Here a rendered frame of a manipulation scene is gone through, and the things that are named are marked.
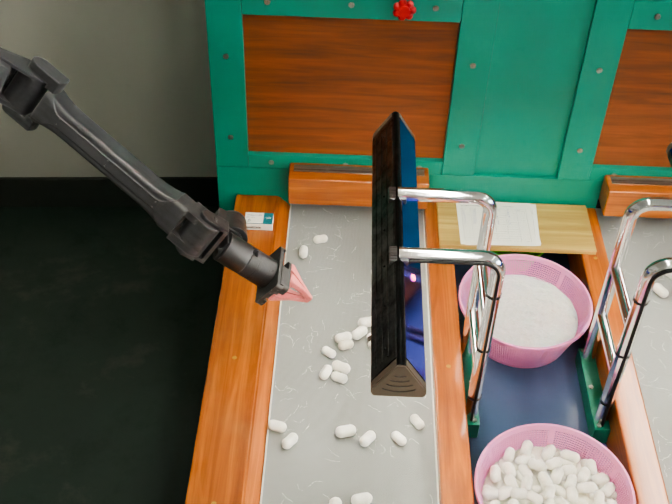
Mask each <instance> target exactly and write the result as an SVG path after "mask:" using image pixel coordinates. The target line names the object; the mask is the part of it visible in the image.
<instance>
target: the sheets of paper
mask: <svg viewBox="0 0 672 504"><path fill-rule="evenodd" d="M496 204H497V214H496V219H495V225H494V230H493V236H492V242H491V245H511V246H540V245H541V241H540V237H539V228H538V220H537V211H536V205H535V204H530V203H505V202H496ZM456 207H457V216H458V224H459V232H460V241H461V244H466V245H477V243H478V237H479V231H480V225H481V219H482V213H483V207H482V206H480V205H479V204H472V203H456Z"/></svg>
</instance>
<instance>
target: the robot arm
mask: <svg viewBox="0 0 672 504"><path fill-rule="evenodd" d="M69 81H70V80H69V79H68V78H67V77H66V76H65V75H63V74H62V73H61V72H60V71H59V70H58V69H56V68H55V67H54V66H53V65H52V64H51V63H49V62H48V61H47V60H45V59H43V58H42V57H38V56H34V57H33V59H32V60H30V59H28V58H25V57H23V56H20V55H18V54H15V53H13V52H11V51H8V50H6V49H3V48H1V47H0V103H1V104H2V109H3V111H4V112H5V113H6V114H8V115H9V116H10V117H11V118H12V119H14V120H15V121H16V122H17V123H18V124H20V125H21V126H22V127H23V128H24V129H25V130H27V131H33V130H36V129H37V128H38V126H39V125H42V126H44V127H45V128H47V129H49V130H50V131H52V132H53V133H54V134H56V135H57V136H58V137H60V138H61V139H62V140H63V141H65V142H66V143H67V144H68V145H69V146H70V147H72V148H73V149H74V150H75V151H76V152H78V153H79V154H80V155H81V156H82V157H83V158H85V159H86V160H87V161H88V162H89V163H91V164H92V165H93V166H94V167H95V168H97V169H98V170H99V171H100V172H101V173H102V174H104V175H105V176H106V177H107V178H108V179H110V180H111V181H112V182H113V183H114V184H116V185H117V186H118V187H119V188H120V189H121V190H123V191H124V192H125V193H126V194H127V195H129V196H130V197H131V198H132V199H133V200H135V201H136V202H137V203H138V204H139V205H140V206H141V207H142V208H143V209H144V210H145V211H146V212H147V213H148V214H149V215H150V216H151V217H152V218H153V220H154V221H155V222H156V224H157V226H158V227H160V228H161V229H162V230H163V231H164V232H166V233H167V234H168V236H167V237H166V238H167V239H168V240H170V241H171V242H172V243H173V244H174V245H175V247H176V250H177V251H178V252H179V253H180V254H181V255H182V256H184V257H186V258H188V259H190V260H191V261H194V259H195V260H197V261H199V262H200V263H202V264H203V263H204V262H205V261H206V260H207V259H208V257H209V256H210V255H211V254H212V253H213V259H214V260H215V261H217V262H219V263H220V264H222V265H224V266H225V267H227V268H229V269H230V270H232V271H234V272H235V273H237V274H239V275H240V276H242V277H243V278H245V279H247V280H248V281H250V282H252V283H253V284H255V285H257V290H256V298H255V302H256V303H257V304H259V305H261V306H262V305H263V304H265V303H266V302H267V299H269V300H271V301H284V300H291V301H298V302H305V303H308V302H309V301H311V300H312V295H311V294H310V292H309V291H308V289H307V287H306V286H305V284H304V282H303V281H302V279H301V277H300V275H299V273H298V271H297V269H296V267H295V265H293V264H292V263H290V262H287V263H286V264H285V265H284V266H283V262H284V253H285V252H286V251H287V250H286V249H284V248H283V247H279V248H278V249H277V250H275V251H274V252H273V253H272V254H271V255H270V256H268V255H267V254H265V253H263V252H262V251H260V250H259V249H257V248H255V247H254V246H252V245H251V244H249V243H248V242H247V241H248V237H247V226H246V219H245V217H244V216H243V215H242V214H241V213H240V212H238V211H234V210H228V211H226V210H224V209H222V208H219V209H218V210H217V211H216V213H215V214H214V213H213V212H211V211H209V210H208V209H207V208H205V207H204V206H203V205H202V204H201V203H200V202H197V203H196V202H195V201H194V200H193V199H192V198H190V197H189V196H188V195H187V194H186V193H182V192H181V191H179V190H177V189H175V188H174V187H172V186H171V185H169V184H168V183H166V182H165V181H164V180H162V179H161V178H160V177H159V176H158V175H156V174H155V173H154V172H153V171H152V170H150V169H149V168H148V167H147V166H146V165H145V164H143V163H142V162H141V161H140V160H139V159H137V158H136V157H135V156H134V155H133V154H132V153H130V152H129V151H128V150H127V149H126V148H124V147H123V146H122V145H121V144H120V143H119V142H117V141H116V140H115V139H114V138H113V137H111V136H110V135H109V134H108V133H107V132H106V131H104V130H103V129H102V128H101V127H100V126H98V125H97V124H96V123H95V122H94V121H93V120H91V119H90V118H89V117H88V116H87V115H86V114H84V113H83V112H82V111H81V110H80V109H79V108H78V107H77V106H76V105H75V104H74V103H73V101H72V100H71V99H70V98H69V97H68V95H67V93H66V92H65V91H64V88H65V87H66V85H67V84H68V82H69ZM47 90H48V92H46V91H47ZM44 94H45V95H44ZM42 97H43V98H42ZM33 110H34V111H33ZM185 218H187V220H186V222H185V223H183V220H184V219H185ZM213 251H214V252H213ZM290 288H294V289H295V290H297V291H298V292H299V293H298V292H296V291H294V290H292V289H290ZM266 298H267V299H266Z"/></svg>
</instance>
